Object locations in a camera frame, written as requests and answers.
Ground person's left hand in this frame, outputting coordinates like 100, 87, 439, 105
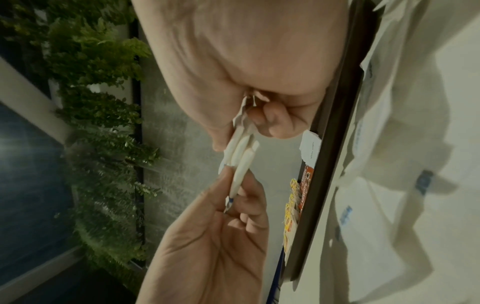
136, 165, 270, 304

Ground person's right hand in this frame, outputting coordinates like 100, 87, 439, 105
130, 0, 352, 152

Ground white sugar packet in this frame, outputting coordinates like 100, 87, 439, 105
243, 139, 262, 170
224, 127, 256, 213
218, 95, 249, 176

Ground brown plastic tray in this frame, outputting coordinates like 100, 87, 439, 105
284, 0, 378, 281

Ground row of white sugar packets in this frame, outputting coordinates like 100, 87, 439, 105
299, 130, 322, 163

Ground row of red Nescafe sachets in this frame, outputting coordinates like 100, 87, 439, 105
299, 164, 315, 211

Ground pile of white sugar sachets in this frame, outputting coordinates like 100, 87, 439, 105
329, 0, 480, 304

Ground green hedge plants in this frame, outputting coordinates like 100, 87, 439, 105
0, 0, 162, 286

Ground glass grid building facade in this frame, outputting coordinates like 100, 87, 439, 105
0, 100, 76, 276

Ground white slanted beam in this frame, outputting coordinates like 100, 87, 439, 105
0, 56, 72, 143

